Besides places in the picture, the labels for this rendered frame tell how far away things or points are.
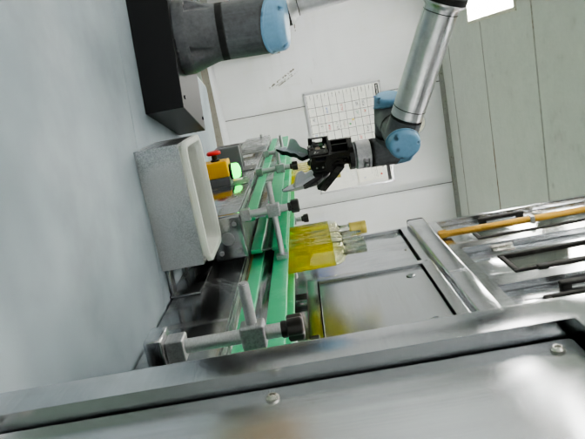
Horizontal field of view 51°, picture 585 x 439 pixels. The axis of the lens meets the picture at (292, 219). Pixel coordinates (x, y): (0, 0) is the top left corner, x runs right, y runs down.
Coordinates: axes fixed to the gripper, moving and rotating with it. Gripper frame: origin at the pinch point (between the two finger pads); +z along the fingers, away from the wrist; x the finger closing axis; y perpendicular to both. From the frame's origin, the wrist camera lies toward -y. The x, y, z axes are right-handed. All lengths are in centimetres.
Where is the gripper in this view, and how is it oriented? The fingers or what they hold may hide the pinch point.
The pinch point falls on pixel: (279, 172)
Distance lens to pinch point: 162.0
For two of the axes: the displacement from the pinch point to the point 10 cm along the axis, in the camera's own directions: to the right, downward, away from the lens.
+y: -0.8, -6.2, -7.8
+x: 1.2, 7.7, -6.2
